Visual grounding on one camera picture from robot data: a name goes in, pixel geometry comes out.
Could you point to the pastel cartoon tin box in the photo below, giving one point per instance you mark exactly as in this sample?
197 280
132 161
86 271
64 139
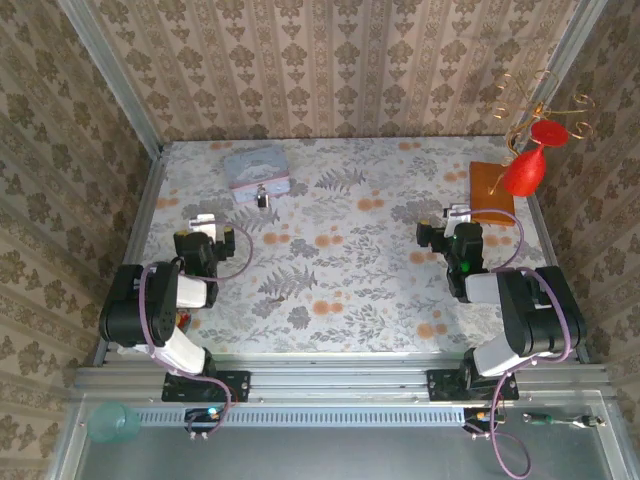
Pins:
255 167

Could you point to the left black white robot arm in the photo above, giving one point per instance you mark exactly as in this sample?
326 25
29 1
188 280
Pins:
125 310

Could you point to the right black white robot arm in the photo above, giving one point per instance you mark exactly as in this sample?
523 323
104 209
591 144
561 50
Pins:
540 320

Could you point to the floral tablecloth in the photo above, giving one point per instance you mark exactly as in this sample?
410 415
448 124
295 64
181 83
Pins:
350 280

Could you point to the red plastic goblet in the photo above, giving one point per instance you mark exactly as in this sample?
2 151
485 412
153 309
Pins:
525 172

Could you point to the black connector board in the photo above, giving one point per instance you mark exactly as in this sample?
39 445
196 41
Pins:
482 420
202 419

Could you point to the green translucent cup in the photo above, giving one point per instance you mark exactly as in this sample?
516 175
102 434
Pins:
112 424

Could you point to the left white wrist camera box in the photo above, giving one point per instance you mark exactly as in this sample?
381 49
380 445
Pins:
202 225

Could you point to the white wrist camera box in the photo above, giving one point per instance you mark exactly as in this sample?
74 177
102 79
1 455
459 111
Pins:
456 217
202 225

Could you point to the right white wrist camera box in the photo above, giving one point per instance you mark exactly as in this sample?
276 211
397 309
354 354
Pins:
456 217

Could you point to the aluminium side rail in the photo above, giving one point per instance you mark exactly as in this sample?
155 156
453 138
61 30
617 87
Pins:
550 250
145 200

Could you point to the aluminium front frame rail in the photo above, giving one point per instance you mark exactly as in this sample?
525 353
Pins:
340 375

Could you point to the aluminium frame post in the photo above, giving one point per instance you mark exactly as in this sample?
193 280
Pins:
110 70
565 55

